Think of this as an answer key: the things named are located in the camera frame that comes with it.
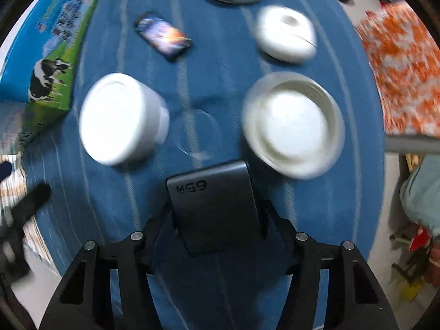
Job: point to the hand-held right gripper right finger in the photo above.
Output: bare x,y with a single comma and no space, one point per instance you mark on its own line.
273,223

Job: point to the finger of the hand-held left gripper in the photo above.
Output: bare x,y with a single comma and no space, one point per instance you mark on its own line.
29,204

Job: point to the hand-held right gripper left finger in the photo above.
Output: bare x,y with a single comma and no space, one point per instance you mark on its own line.
161,228

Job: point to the grey power adapter block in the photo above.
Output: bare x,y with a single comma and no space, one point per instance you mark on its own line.
215,209

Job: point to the blue striped tablecloth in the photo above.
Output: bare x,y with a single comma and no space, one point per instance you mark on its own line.
220,86

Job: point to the blue green cow carton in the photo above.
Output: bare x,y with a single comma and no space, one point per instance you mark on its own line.
44,51

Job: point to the small white ceramic dish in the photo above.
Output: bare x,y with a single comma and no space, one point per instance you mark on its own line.
286,34

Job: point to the colourful small packet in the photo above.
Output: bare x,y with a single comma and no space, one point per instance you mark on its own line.
162,36

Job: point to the orange white patterned cloth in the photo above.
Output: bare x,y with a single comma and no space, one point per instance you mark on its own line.
402,65

